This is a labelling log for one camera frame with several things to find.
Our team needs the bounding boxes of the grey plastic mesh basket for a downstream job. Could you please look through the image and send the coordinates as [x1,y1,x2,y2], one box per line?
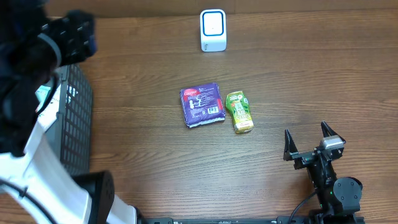
[45,64,93,175]

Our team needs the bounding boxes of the teal snack packet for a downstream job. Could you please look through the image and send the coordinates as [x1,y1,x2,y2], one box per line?
[35,85,51,110]

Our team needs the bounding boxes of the purple snack packet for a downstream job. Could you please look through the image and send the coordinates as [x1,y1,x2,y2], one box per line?
[180,83,226,128]

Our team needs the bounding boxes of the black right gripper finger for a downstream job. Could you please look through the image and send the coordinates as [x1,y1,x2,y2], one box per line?
[284,129,298,156]
[321,121,346,143]

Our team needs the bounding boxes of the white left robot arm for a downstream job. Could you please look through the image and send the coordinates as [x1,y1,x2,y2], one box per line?
[1,0,140,224]

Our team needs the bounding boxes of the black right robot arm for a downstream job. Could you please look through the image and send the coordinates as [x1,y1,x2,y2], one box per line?
[278,121,365,224]

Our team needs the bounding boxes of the green tea carton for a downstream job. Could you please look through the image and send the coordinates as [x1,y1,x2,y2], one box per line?
[226,91,254,133]

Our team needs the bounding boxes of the white cream tube gold cap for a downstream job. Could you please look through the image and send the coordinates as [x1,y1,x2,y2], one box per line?
[37,84,61,131]

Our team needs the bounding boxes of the white barcode scanner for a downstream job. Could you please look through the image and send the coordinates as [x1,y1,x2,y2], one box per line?
[200,9,227,52]

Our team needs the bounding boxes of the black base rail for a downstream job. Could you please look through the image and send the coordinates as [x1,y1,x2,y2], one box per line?
[136,216,366,224]

